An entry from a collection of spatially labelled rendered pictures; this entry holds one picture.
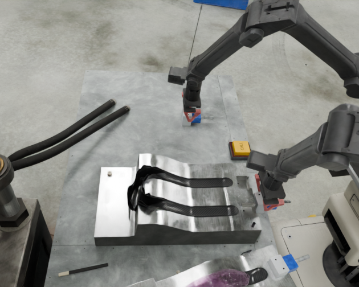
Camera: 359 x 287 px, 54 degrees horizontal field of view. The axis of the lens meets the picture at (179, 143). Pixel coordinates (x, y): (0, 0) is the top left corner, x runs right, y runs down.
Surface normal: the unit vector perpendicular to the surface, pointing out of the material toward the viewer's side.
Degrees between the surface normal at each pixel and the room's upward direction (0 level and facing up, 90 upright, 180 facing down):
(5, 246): 0
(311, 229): 0
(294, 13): 45
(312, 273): 0
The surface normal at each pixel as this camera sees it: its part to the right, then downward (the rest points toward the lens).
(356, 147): -0.51, -0.31
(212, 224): 0.04, -0.67
